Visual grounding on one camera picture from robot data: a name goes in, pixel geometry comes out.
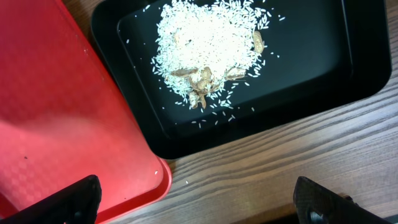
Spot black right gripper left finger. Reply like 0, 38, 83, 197
1, 175, 102, 224

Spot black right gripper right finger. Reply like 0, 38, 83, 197
293, 176, 389, 224

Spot rice food scraps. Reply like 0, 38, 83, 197
124, 0, 287, 130

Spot black waste tray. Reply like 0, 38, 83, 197
91, 1, 392, 159

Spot red plastic tray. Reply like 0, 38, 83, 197
1, 0, 172, 223

